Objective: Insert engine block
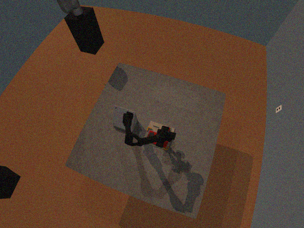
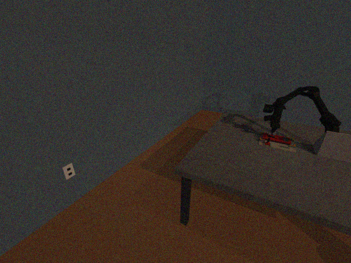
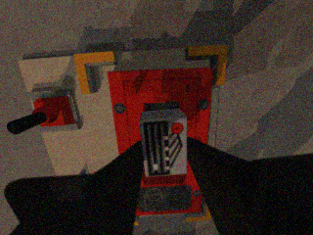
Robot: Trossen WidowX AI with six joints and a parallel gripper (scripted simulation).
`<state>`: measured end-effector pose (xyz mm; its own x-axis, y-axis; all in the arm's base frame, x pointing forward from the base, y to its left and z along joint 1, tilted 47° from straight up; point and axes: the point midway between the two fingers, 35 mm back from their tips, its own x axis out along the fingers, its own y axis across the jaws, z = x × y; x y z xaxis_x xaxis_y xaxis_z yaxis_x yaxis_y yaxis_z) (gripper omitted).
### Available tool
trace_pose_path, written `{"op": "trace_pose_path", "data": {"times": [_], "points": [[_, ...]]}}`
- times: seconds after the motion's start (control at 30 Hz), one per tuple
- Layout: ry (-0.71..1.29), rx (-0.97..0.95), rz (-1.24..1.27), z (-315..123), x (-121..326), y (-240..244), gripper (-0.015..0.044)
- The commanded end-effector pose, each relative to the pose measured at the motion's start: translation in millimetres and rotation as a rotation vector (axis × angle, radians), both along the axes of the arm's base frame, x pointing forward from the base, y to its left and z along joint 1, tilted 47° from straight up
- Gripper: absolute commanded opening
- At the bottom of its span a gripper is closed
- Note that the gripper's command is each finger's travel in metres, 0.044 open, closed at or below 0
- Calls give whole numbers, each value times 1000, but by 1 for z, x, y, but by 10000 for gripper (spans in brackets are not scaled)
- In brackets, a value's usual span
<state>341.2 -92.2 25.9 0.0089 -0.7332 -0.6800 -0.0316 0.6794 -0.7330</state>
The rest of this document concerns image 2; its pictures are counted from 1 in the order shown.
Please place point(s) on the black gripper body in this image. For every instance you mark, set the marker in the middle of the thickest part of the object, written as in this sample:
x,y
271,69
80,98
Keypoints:
x,y
276,121

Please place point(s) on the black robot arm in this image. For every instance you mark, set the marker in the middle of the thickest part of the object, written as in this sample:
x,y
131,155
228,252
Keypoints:
x,y
328,119

